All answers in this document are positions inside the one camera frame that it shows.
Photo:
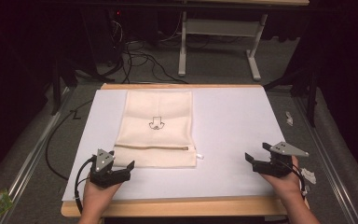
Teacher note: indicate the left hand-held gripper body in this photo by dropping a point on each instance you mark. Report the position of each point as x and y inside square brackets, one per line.
[104, 172]

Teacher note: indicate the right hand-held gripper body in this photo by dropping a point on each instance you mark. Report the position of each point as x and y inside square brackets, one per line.
[276, 161]

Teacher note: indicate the person's right hand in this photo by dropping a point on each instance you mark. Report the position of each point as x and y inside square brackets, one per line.
[284, 183]

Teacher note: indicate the person's left hand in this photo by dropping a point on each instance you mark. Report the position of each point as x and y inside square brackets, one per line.
[98, 197]

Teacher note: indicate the crumpled white paper scrap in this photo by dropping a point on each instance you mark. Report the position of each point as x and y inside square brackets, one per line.
[309, 175]

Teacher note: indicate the white table mat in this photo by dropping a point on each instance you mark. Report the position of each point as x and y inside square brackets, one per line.
[230, 130]

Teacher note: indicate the small white paper scrap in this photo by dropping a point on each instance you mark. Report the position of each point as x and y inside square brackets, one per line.
[289, 118]

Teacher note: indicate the cream cloth zipper bag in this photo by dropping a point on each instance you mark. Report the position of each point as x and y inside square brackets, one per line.
[157, 137]

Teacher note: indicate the white zipper pull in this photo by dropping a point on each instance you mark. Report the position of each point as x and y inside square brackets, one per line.
[199, 156]

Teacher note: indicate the black stand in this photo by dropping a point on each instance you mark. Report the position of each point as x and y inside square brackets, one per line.
[60, 84]
[304, 90]

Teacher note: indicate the wooden table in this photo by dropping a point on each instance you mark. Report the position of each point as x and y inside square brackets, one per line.
[183, 207]

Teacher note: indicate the metal floor rail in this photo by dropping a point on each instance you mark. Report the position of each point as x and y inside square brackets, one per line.
[323, 155]
[31, 155]

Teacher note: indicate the white desk frame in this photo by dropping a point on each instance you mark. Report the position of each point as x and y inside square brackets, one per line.
[220, 28]

